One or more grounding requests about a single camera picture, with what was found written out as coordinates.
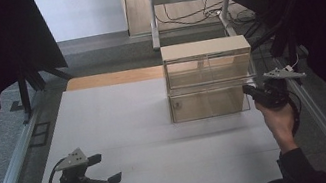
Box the white metal table frame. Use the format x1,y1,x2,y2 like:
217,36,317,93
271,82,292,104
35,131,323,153
144,0,248,53

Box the black floor cables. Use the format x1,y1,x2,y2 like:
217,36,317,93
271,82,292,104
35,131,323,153
153,0,258,40

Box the black rectangular frame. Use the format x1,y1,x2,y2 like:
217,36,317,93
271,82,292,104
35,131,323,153
26,120,56,149

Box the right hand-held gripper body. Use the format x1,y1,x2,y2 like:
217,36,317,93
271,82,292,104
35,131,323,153
248,62,312,113

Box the wooden board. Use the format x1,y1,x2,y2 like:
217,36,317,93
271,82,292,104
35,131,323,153
65,62,167,96

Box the white plug with cable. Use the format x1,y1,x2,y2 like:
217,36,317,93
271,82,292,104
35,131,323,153
282,53,302,74

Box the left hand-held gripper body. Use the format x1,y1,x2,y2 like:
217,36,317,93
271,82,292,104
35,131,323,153
52,143,110,183

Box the black metal stand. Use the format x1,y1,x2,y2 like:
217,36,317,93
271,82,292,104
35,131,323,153
3,61,81,127

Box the clear drawer cabinet white top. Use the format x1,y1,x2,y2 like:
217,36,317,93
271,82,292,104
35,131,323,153
158,31,263,125

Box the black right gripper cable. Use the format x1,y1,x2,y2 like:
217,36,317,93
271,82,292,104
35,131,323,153
284,87,309,138

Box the person's right hand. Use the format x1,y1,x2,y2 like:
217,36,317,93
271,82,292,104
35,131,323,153
253,95,303,158

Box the clear plastic drawer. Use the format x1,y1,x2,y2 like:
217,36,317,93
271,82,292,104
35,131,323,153
168,81,253,125
163,47,257,92

